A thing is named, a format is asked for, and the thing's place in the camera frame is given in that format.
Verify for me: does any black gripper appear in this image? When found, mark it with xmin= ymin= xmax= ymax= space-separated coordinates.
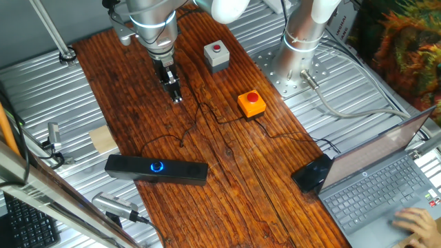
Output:
xmin=152 ymin=54 xmax=184 ymax=105

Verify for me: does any black speaker bar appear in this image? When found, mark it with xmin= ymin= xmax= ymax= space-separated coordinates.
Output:
xmin=104 ymin=154 xmax=209 ymax=187

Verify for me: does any person's right hand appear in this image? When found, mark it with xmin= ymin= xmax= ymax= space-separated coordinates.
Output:
xmin=391 ymin=207 xmax=441 ymax=248

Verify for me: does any grey box red button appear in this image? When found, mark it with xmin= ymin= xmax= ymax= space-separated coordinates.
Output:
xmin=203 ymin=40 xmax=231 ymax=74

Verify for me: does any orange emergency stop button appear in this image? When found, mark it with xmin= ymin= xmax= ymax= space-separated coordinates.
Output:
xmin=236 ymin=90 xmax=267 ymax=121

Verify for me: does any small wooden block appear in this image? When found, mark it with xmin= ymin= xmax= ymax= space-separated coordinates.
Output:
xmin=88 ymin=124 xmax=120 ymax=155

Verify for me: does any brown wooden board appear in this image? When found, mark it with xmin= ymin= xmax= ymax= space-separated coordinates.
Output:
xmin=72 ymin=0 xmax=352 ymax=248

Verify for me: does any black clamp tool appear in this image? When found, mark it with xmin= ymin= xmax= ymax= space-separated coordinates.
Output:
xmin=46 ymin=121 xmax=63 ymax=152

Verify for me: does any metal tripod pole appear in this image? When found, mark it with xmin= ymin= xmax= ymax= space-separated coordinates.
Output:
xmin=29 ymin=0 xmax=77 ymax=66

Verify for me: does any black smartphone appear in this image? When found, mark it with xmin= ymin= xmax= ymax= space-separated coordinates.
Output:
xmin=291 ymin=154 xmax=334 ymax=194

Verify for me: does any orange stick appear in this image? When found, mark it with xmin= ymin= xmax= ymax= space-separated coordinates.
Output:
xmin=0 ymin=101 xmax=21 ymax=158

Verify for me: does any white printed box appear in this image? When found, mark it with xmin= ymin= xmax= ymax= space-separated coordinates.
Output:
xmin=323 ymin=3 xmax=366 ymax=68

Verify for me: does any black keyboard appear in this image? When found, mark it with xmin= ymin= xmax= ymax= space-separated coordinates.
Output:
xmin=1 ymin=192 xmax=61 ymax=248

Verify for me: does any grey laptop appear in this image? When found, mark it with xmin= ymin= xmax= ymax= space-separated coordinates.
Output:
xmin=315 ymin=105 xmax=441 ymax=248

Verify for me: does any orange green fuzzy cloth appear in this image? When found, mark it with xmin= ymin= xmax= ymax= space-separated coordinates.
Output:
xmin=347 ymin=0 xmax=441 ymax=127

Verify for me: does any thin black speaker cable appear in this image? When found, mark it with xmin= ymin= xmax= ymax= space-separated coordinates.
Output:
xmin=139 ymin=101 xmax=342 ymax=158

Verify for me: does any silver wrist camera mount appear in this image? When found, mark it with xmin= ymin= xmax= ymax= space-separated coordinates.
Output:
xmin=103 ymin=0 xmax=137 ymax=46

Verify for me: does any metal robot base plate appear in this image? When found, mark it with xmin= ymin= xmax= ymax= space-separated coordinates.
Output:
xmin=251 ymin=44 xmax=330 ymax=99

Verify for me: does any silver finned camera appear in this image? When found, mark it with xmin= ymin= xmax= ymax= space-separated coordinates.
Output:
xmin=91 ymin=192 xmax=149 ymax=225

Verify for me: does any thick grey robot cable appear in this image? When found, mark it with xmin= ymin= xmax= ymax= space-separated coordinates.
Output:
xmin=299 ymin=68 xmax=431 ymax=138

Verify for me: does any black camera cable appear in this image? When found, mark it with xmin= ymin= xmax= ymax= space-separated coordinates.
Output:
xmin=136 ymin=213 xmax=168 ymax=248

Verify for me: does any metal frame beam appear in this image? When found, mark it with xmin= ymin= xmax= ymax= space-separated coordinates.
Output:
xmin=0 ymin=141 xmax=142 ymax=248

